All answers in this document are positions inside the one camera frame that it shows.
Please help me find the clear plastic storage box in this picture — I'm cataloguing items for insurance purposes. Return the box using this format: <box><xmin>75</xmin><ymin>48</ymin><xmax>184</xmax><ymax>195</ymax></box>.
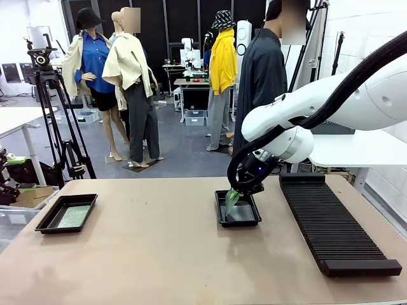
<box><xmin>76</xmin><ymin>111</ymin><xmax>100</xmax><ymax>125</ymax></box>
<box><xmin>184</xmin><ymin>109</ymin><xmax>206</xmax><ymax>127</ymax></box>

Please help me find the white leaning panel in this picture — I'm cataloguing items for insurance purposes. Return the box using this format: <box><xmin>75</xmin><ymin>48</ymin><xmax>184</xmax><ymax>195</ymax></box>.
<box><xmin>297</xmin><ymin>4</ymin><xmax>330</xmax><ymax>93</ymax></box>

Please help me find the person in dark coat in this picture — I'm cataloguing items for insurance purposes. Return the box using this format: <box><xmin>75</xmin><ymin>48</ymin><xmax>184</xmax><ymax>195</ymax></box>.
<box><xmin>233</xmin><ymin>0</ymin><xmax>308</xmax><ymax>159</ymax></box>

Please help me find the white tower fan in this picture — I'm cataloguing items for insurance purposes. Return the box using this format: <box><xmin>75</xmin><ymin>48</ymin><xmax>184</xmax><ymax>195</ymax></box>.
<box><xmin>236</xmin><ymin>20</ymin><xmax>254</xmax><ymax>55</ymax></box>

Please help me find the mannequin in yellow hoodie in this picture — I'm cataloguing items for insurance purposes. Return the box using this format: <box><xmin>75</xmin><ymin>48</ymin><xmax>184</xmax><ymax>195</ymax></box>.
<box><xmin>203</xmin><ymin>27</ymin><xmax>240</xmax><ymax>153</ymax></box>

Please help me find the black bag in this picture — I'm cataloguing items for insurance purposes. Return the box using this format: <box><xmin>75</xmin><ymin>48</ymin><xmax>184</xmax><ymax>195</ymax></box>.
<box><xmin>6</xmin><ymin>158</ymin><xmax>64</xmax><ymax>191</ymax></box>

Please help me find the mannequin in beige jacket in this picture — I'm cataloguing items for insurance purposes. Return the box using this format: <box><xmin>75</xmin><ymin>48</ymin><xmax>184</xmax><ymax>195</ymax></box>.
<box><xmin>101</xmin><ymin>6</ymin><xmax>165</xmax><ymax>168</ymax></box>

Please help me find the black corrugated cable conduit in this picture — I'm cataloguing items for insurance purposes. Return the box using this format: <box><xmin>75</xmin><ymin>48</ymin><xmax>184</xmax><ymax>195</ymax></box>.
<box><xmin>226</xmin><ymin>31</ymin><xmax>407</xmax><ymax>193</ymax></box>

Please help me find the green perforated circuit board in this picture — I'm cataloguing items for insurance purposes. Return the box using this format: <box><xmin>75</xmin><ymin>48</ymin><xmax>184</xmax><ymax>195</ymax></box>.
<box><xmin>56</xmin><ymin>205</ymin><xmax>92</xmax><ymax>229</ymax></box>
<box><xmin>224</xmin><ymin>189</ymin><xmax>243</xmax><ymax>222</ymax></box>

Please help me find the black light stand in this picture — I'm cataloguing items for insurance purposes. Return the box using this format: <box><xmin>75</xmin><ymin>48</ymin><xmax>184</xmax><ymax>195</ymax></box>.
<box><xmin>331</xmin><ymin>30</ymin><xmax>347</xmax><ymax>76</ymax></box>

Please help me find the background work table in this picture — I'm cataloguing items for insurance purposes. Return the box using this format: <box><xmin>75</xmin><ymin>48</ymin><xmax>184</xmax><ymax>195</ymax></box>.
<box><xmin>173</xmin><ymin>78</ymin><xmax>239</xmax><ymax>123</ymax></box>

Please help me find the black ESD tray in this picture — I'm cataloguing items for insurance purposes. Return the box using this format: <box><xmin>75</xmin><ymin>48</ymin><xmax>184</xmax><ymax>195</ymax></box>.
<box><xmin>214</xmin><ymin>189</ymin><xmax>263</xmax><ymax>228</ymax></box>
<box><xmin>34</xmin><ymin>193</ymin><xmax>99</xmax><ymax>235</ymax></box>

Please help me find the black brimmed hat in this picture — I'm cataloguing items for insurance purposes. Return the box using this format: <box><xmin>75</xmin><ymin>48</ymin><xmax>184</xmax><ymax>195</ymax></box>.
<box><xmin>75</xmin><ymin>8</ymin><xmax>106</xmax><ymax>31</ymax></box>

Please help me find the black slotted board rack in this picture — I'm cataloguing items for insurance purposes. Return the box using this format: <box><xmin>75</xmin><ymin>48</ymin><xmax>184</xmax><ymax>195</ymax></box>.
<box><xmin>279</xmin><ymin>173</ymin><xmax>403</xmax><ymax>278</ymax></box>

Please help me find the white table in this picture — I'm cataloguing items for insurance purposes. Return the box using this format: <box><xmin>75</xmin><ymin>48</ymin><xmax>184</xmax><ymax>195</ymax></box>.
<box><xmin>308</xmin><ymin>128</ymin><xmax>407</xmax><ymax>194</ymax></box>
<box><xmin>0</xmin><ymin>106</ymin><xmax>59</xmax><ymax>187</ymax></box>

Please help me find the mannequin in blue shirt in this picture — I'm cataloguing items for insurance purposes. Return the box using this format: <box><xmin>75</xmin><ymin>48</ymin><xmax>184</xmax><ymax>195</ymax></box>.
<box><xmin>61</xmin><ymin>18</ymin><xmax>130</xmax><ymax>163</ymax></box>

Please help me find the patterned bucket hat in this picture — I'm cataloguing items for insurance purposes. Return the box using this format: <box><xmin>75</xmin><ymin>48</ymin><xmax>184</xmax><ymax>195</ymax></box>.
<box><xmin>211</xmin><ymin>10</ymin><xmax>237</xmax><ymax>30</ymax></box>

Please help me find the black camera tripod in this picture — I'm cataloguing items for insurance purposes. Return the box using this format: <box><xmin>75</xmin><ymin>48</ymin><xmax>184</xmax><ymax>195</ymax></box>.
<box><xmin>33</xmin><ymin>71</ymin><xmax>97</xmax><ymax>188</ymax></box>

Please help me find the brown cardboard box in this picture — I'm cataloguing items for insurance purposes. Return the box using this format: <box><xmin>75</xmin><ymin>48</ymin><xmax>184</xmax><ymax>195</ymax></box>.
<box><xmin>15</xmin><ymin>186</ymin><xmax>55</xmax><ymax>210</ymax></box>

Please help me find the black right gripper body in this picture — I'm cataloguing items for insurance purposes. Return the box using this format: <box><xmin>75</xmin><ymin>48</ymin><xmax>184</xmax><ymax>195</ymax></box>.
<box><xmin>237</xmin><ymin>154</ymin><xmax>271</xmax><ymax>190</ymax></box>

